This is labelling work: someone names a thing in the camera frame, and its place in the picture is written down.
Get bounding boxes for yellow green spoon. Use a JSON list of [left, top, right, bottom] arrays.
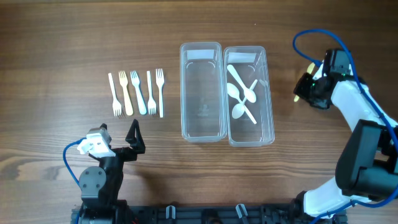
[[294, 62, 315, 103]]

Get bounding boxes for white spoon wide handle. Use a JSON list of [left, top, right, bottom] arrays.
[[226, 64, 256, 103]]

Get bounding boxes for white spoon thin handle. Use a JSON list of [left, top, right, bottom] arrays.
[[232, 79, 257, 124]]

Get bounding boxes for white spoon bowl up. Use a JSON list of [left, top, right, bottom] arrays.
[[227, 83, 251, 117]]

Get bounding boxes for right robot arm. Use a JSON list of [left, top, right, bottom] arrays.
[[290, 49, 397, 222]]

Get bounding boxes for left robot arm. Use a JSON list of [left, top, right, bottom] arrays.
[[74, 119, 146, 224]]

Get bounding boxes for right clear plastic container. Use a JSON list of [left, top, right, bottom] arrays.
[[224, 45, 275, 147]]

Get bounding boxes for clear plastic container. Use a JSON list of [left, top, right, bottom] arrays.
[[224, 45, 275, 147], [180, 42, 226, 143]]

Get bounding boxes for left clear plastic container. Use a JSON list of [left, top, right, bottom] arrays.
[[180, 42, 226, 143]]

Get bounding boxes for white fork tines down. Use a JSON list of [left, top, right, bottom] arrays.
[[108, 73, 122, 116]]

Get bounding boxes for small white fork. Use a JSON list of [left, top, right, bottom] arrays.
[[147, 70, 157, 115]]

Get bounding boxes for cream yellow fork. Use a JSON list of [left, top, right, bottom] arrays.
[[118, 71, 134, 116]]

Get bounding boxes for light blue fork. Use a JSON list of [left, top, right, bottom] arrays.
[[130, 70, 147, 115]]

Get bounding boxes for slim white fork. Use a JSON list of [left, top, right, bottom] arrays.
[[155, 68, 165, 118]]

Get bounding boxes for left blue cable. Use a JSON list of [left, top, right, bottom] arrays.
[[62, 138, 85, 189]]

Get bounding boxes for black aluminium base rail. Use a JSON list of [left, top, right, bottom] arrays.
[[70, 203, 346, 224]]

